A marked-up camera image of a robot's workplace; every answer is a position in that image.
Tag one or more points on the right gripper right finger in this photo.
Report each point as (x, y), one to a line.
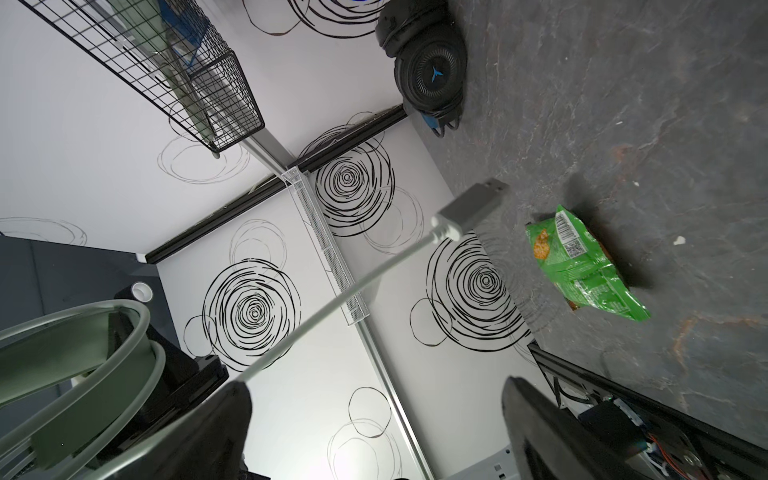
(548, 444)

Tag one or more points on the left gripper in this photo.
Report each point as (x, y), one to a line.
(184, 384)

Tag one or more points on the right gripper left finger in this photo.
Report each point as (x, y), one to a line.
(207, 445)

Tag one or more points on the black blue headphones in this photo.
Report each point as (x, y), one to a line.
(430, 59)

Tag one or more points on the mint green headphones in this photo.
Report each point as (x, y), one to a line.
(102, 350)

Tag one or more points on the green snack bag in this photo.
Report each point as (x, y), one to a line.
(579, 267)

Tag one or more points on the green item in basket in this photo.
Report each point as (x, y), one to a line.
(144, 23)

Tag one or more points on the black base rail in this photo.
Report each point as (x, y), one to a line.
(676, 444)

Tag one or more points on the aluminium wall rail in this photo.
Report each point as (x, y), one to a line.
(328, 218)

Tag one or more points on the black wire basket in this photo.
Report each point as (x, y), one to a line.
(214, 69)

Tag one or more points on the blue handled tool in basket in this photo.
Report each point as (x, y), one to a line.
(185, 26)

